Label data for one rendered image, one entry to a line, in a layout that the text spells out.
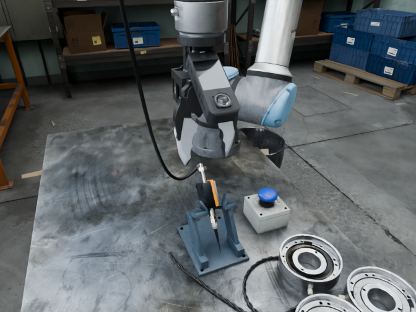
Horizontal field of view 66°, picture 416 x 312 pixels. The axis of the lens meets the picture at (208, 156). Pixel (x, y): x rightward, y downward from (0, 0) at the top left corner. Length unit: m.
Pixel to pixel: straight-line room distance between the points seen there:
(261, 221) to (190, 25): 0.39
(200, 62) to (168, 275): 0.37
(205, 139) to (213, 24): 0.49
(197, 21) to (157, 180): 0.47
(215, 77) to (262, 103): 0.35
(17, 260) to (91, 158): 1.06
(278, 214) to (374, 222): 1.46
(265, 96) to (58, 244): 0.56
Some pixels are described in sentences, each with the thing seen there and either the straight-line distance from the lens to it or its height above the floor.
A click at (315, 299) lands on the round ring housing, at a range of 0.56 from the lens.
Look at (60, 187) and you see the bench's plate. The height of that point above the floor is 0.80.
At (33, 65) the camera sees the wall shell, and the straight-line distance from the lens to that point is 4.40.
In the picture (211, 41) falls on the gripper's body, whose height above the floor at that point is 1.18.
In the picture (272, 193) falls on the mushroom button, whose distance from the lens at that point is 0.67.
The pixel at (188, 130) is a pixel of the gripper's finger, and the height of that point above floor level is 1.05.
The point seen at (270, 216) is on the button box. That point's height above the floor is 0.84.
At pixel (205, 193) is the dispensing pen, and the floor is 0.92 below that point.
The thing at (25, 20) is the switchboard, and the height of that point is 0.76.
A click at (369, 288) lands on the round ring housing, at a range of 0.61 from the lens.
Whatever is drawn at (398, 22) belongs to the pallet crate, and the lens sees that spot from 4.18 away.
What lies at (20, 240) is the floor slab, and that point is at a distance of 2.04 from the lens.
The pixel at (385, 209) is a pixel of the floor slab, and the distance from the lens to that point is 2.23.
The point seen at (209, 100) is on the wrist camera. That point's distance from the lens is 0.43.
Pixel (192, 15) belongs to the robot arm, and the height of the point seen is 1.21.
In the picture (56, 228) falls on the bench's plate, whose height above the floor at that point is 0.80.
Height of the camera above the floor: 1.27
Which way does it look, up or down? 31 degrees down
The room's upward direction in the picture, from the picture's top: straight up
